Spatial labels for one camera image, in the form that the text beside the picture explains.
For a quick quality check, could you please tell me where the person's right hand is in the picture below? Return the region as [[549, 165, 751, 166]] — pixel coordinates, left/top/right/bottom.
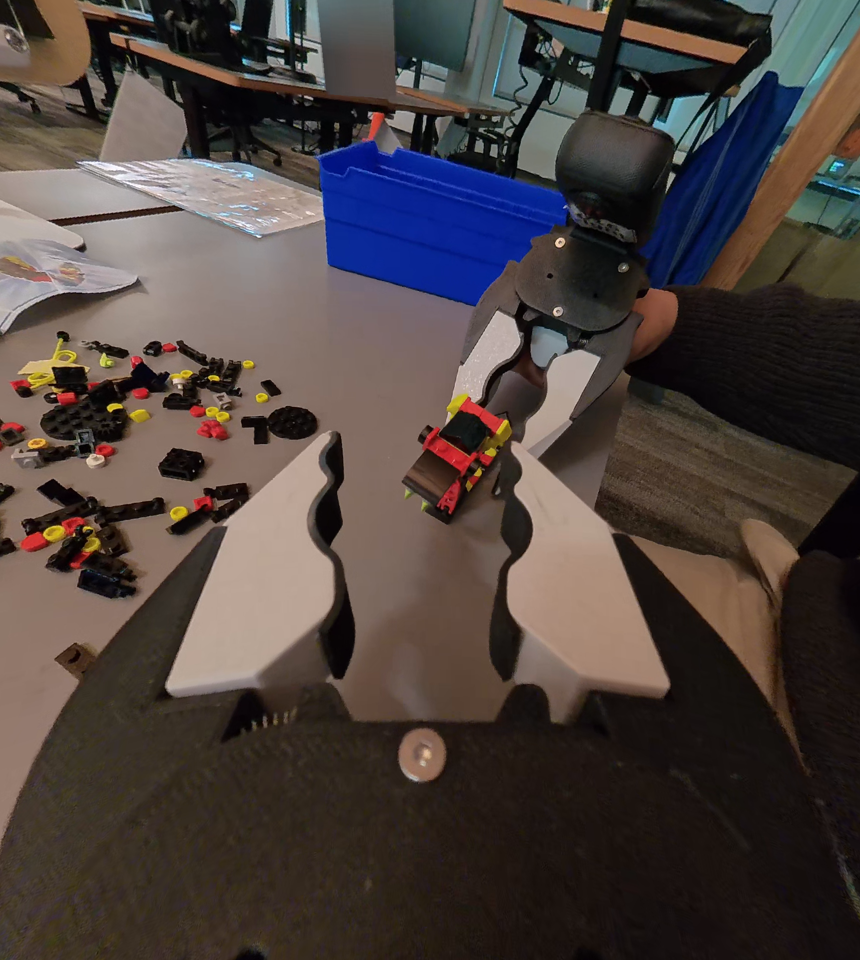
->
[[625, 288, 680, 365]]

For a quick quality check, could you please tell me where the lego instruction booklet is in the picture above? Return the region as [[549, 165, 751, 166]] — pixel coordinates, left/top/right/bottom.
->
[[0, 238, 140, 355]]

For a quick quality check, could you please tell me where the blue plastic bin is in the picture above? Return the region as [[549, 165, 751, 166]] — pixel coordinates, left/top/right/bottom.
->
[[317, 144, 590, 306]]

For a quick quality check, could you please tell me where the blue fabric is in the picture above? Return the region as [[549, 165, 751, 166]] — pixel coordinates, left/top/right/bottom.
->
[[638, 71, 806, 288]]

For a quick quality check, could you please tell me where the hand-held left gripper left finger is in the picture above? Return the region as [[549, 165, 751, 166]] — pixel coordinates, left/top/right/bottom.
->
[[166, 431, 356, 702]]

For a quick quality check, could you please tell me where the black round lego plate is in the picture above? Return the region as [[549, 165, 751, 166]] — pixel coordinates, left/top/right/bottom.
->
[[266, 405, 320, 444]]

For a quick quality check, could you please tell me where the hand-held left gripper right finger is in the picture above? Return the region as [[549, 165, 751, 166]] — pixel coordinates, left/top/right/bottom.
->
[[490, 442, 672, 725]]

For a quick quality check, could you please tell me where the background wooden desk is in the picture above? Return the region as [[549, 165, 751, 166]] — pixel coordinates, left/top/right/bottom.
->
[[111, 33, 468, 151], [505, 0, 772, 76]]

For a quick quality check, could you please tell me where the clear plastic sleeve with paper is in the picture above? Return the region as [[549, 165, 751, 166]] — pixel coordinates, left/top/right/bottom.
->
[[77, 156, 326, 240]]

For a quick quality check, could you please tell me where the person's right forearm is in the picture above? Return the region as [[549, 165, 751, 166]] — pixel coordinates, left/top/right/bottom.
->
[[625, 283, 860, 489]]

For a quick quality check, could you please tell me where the pile of lego pieces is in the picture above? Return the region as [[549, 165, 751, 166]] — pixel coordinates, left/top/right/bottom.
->
[[0, 330, 320, 601]]

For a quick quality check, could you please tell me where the grey panel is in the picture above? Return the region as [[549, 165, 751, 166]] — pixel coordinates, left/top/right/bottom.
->
[[100, 71, 191, 162]]

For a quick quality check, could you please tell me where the black square lego brick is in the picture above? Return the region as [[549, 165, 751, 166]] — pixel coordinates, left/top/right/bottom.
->
[[157, 447, 206, 483]]

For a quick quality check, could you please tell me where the red yellow black lego snake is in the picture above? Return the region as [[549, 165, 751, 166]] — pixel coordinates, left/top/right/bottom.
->
[[402, 393, 513, 525]]

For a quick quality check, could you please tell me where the grey monitor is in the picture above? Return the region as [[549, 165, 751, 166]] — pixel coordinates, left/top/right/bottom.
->
[[317, 0, 401, 102]]

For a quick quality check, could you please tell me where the wooden pillar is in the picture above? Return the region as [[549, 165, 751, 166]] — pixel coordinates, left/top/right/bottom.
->
[[700, 0, 860, 292]]

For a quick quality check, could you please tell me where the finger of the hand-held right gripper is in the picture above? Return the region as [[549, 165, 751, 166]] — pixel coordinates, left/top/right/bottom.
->
[[458, 309, 528, 445], [520, 348, 602, 460]]

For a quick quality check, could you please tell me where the black office chair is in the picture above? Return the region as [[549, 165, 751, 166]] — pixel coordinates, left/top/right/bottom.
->
[[797, 471, 860, 560]]

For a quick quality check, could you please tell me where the yellow lego string with tag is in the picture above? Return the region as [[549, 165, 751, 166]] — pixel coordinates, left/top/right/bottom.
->
[[17, 330, 93, 391]]

